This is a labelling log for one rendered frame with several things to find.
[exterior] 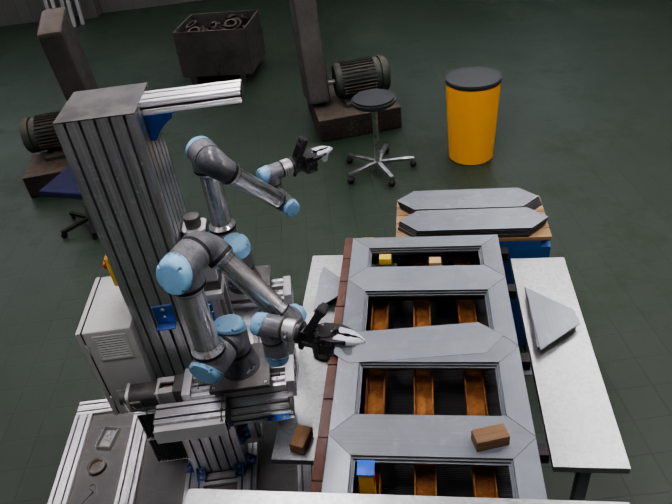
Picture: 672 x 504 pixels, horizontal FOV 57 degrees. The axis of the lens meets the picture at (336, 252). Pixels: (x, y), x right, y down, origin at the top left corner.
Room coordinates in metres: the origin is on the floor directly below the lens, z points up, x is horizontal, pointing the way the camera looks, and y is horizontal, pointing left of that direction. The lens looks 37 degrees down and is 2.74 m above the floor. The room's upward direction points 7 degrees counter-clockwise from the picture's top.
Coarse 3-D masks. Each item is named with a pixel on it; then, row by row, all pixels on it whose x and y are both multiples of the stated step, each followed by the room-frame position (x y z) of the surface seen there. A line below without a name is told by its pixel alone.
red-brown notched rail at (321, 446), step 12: (348, 240) 2.65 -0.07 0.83; (348, 252) 2.55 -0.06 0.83; (348, 264) 2.45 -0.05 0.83; (336, 312) 2.11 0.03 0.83; (336, 360) 1.81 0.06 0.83; (324, 396) 1.63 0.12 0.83; (324, 408) 1.57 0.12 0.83; (324, 420) 1.51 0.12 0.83; (324, 432) 1.46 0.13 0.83; (324, 444) 1.40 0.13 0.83; (324, 456) 1.35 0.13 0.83; (312, 480) 1.26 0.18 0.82
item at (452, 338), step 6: (450, 324) 1.92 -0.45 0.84; (456, 324) 1.91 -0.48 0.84; (444, 330) 1.89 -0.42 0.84; (450, 330) 1.88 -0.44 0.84; (456, 330) 1.88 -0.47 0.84; (444, 336) 1.85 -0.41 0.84; (450, 336) 1.85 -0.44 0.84; (456, 336) 1.84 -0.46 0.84; (444, 342) 1.82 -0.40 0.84; (450, 342) 1.81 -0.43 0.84; (456, 342) 1.81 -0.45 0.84; (462, 342) 1.80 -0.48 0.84; (450, 348) 1.78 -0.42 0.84; (456, 348) 1.77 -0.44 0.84; (462, 348) 1.77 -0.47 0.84; (450, 354) 1.75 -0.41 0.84; (456, 354) 1.74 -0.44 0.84; (462, 354) 1.74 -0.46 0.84
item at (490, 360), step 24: (480, 264) 2.32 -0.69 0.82; (408, 360) 1.74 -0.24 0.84; (432, 360) 1.73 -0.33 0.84; (456, 360) 1.71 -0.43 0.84; (480, 360) 1.69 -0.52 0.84; (360, 384) 1.67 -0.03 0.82; (504, 408) 1.45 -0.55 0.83; (360, 456) 1.33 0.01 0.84; (384, 456) 1.31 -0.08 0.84; (408, 456) 1.30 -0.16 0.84
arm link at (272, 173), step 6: (276, 162) 2.40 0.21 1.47; (264, 168) 2.36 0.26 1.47; (270, 168) 2.36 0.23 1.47; (276, 168) 2.36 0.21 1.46; (282, 168) 2.37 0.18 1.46; (258, 174) 2.35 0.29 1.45; (264, 174) 2.33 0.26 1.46; (270, 174) 2.34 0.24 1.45; (276, 174) 2.35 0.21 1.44; (282, 174) 2.36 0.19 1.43; (264, 180) 2.32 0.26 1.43; (270, 180) 2.34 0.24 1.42; (276, 180) 2.35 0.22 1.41
